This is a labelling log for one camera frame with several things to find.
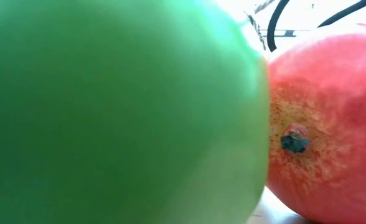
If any thin black cable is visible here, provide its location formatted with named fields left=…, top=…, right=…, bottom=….
left=317, top=0, right=366, bottom=29
left=266, top=0, right=291, bottom=53

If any green apple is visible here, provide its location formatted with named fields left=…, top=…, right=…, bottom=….
left=0, top=0, right=271, bottom=224

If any red apple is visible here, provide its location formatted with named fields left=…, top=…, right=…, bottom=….
left=265, top=23, right=366, bottom=224

